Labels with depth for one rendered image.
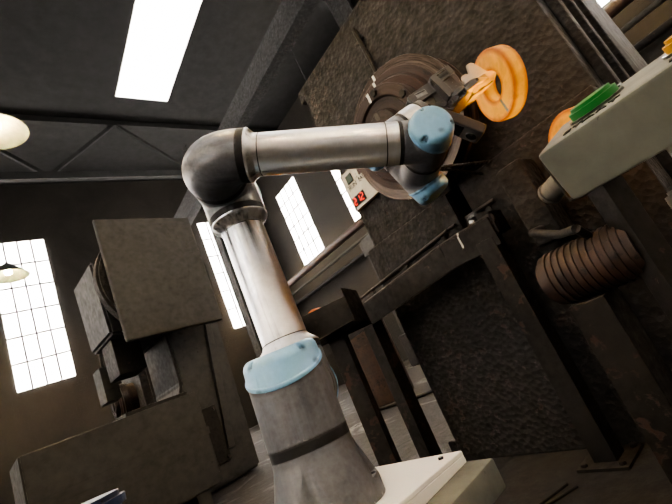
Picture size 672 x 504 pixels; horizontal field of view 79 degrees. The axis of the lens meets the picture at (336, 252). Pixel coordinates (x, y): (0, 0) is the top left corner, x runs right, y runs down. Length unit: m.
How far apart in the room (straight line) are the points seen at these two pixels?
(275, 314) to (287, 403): 0.21
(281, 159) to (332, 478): 0.48
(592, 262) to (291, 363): 0.68
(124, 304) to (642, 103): 3.35
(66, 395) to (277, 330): 10.20
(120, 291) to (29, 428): 7.48
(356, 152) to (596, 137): 0.41
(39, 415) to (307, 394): 10.31
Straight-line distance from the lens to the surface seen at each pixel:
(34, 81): 10.20
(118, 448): 3.05
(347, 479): 0.58
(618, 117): 0.38
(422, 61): 1.43
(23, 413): 10.81
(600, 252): 1.00
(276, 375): 0.57
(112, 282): 3.53
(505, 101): 1.00
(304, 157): 0.70
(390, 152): 0.71
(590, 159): 0.39
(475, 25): 1.54
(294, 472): 0.58
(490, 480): 0.63
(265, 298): 0.75
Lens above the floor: 0.49
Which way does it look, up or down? 15 degrees up
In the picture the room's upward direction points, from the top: 24 degrees counter-clockwise
